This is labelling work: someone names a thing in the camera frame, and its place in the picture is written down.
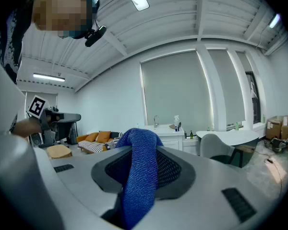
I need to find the wide grey roller blind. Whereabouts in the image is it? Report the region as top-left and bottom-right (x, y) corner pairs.
(141, 50), (213, 134)

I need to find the black window frame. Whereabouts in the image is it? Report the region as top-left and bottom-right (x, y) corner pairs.
(245, 71), (262, 125)

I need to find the person's head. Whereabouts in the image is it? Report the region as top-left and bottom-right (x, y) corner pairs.
(32, 0), (100, 39)

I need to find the grey black floor device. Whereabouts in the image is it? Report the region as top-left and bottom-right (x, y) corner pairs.
(264, 135), (288, 153)

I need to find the person's left forearm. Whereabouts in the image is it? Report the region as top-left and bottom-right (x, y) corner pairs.
(13, 116), (43, 138)

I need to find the wooden stool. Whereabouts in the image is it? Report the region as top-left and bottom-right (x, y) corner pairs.
(47, 144), (73, 160)

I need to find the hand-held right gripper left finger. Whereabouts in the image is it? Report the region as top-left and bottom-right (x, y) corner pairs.
(0, 132), (124, 230)

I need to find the white vanity cabinet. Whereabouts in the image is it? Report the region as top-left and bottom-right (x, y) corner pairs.
(144, 124), (185, 150)

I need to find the white side cabinet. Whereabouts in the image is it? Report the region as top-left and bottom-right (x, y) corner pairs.
(182, 137), (199, 155)

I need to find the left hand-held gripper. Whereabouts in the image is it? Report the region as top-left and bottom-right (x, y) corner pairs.
(25, 94), (82, 130)

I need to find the black floor cable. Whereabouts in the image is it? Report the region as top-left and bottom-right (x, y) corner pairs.
(254, 149), (286, 196)

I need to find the black head camera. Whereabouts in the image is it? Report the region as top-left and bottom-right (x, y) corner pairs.
(84, 25), (108, 48)

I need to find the person's black lace-print shirt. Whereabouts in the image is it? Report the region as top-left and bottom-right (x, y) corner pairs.
(0, 7), (35, 85)

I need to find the grey chair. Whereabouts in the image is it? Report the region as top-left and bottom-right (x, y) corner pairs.
(200, 133), (243, 169)

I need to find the blue cloth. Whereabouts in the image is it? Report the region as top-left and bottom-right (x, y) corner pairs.
(114, 127), (164, 230)

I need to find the black white striped blanket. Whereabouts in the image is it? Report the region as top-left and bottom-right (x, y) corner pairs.
(78, 140), (108, 153)

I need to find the orange cushion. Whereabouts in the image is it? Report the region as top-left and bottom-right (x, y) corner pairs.
(97, 131), (111, 142)
(85, 132), (99, 142)

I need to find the white oval table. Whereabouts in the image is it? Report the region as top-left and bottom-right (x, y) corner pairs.
(196, 129), (260, 169)

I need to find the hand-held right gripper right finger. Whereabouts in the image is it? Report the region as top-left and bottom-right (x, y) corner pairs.
(49, 145), (283, 230)

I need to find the black white patterned pillow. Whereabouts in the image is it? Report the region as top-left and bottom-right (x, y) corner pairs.
(104, 139), (118, 150)

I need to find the orange sofa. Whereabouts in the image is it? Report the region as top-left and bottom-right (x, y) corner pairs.
(76, 130), (123, 154)

